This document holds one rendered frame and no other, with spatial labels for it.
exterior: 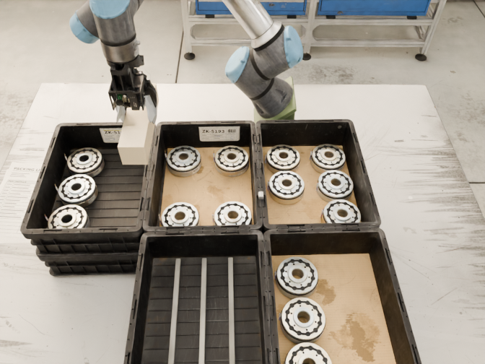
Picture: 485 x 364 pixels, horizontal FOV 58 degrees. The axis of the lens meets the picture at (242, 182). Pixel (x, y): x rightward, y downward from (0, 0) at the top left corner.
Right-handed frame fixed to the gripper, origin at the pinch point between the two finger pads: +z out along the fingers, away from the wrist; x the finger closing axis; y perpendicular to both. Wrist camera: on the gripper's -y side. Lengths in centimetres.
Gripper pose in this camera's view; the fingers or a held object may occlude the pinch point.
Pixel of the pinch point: (138, 118)
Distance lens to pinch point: 115.6
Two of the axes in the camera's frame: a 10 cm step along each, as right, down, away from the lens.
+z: -0.1, 6.4, 7.7
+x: 10.0, 0.0, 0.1
